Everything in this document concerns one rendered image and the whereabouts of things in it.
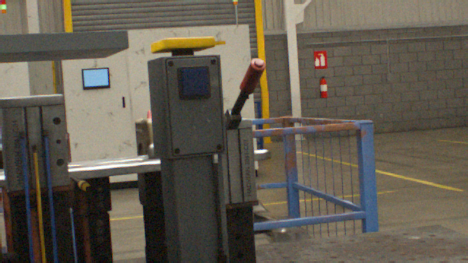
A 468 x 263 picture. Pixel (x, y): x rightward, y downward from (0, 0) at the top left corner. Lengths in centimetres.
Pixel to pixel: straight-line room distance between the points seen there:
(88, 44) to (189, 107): 14
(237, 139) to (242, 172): 5
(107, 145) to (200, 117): 806
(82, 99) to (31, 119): 791
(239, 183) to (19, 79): 792
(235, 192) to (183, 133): 22
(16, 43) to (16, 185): 25
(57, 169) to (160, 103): 19
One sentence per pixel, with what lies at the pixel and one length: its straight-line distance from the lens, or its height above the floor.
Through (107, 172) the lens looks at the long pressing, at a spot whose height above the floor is 99.
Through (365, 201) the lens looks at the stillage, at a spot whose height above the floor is 61.
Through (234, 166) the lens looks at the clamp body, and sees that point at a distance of 95.
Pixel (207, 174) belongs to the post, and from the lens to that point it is 77.
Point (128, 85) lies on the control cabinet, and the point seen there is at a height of 131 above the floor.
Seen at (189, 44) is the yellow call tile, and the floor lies 115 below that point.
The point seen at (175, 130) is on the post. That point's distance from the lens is 75.
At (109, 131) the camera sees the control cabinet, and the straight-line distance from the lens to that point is 880.
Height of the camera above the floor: 109
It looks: 3 degrees down
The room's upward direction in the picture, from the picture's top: 4 degrees counter-clockwise
